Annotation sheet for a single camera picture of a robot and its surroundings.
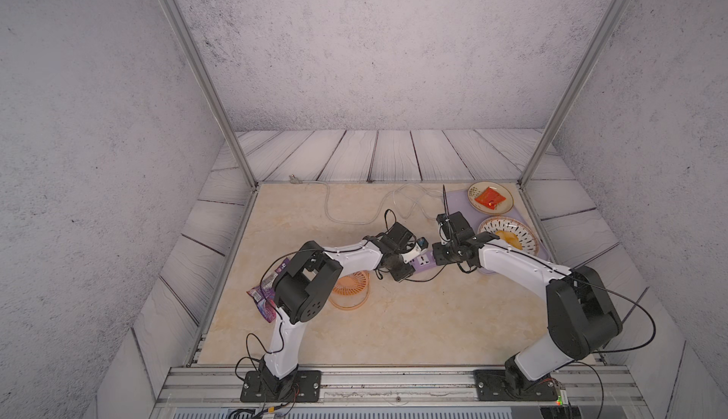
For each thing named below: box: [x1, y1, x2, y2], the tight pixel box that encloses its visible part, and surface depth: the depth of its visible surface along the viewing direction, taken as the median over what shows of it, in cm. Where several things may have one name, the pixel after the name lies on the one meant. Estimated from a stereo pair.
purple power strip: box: [409, 248, 437, 274], surface depth 95 cm
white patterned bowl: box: [477, 216, 540, 256], surface depth 106 cm
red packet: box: [473, 185, 507, 210], surface depth 116 cm
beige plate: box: [467, 181, 514, 216], surface depth 114 cm
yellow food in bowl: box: [494, 230, 523, 251], surface depth 101 cm
